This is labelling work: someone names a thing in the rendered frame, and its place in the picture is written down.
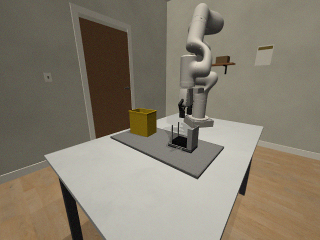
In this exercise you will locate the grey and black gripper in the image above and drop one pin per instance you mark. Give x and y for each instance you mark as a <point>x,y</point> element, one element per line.
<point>186,97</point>

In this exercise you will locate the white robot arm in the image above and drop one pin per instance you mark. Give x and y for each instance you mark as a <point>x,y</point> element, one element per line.
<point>196,70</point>

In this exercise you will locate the yellow open-top bin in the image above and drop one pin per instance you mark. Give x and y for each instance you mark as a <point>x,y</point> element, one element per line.
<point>143,122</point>

